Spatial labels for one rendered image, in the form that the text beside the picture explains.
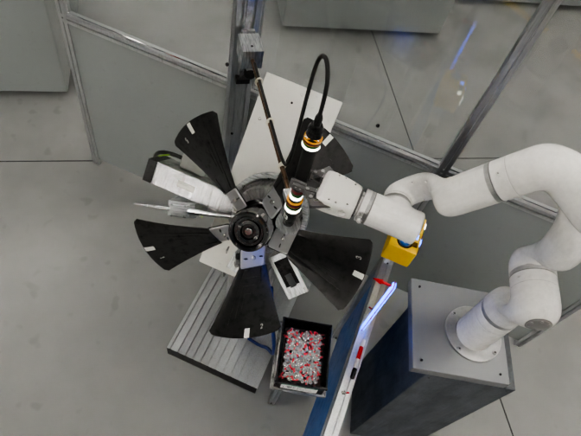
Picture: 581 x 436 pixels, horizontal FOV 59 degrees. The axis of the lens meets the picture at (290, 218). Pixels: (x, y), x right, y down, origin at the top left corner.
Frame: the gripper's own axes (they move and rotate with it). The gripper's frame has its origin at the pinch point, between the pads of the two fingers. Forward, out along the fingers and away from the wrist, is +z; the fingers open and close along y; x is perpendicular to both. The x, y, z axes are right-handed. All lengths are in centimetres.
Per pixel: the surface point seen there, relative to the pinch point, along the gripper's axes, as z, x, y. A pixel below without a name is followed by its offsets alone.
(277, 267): -1.8, -43.9, -1.5
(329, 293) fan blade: -19.1, -30.8, -9.5
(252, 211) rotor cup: 10.3, -20.8, -1.1
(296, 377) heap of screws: -21, -62, -25
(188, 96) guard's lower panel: 67, -66, 70
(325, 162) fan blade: -3.3, -6.2, 13.7
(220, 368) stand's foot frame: 8, -139, -10
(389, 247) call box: -33, -42, 21
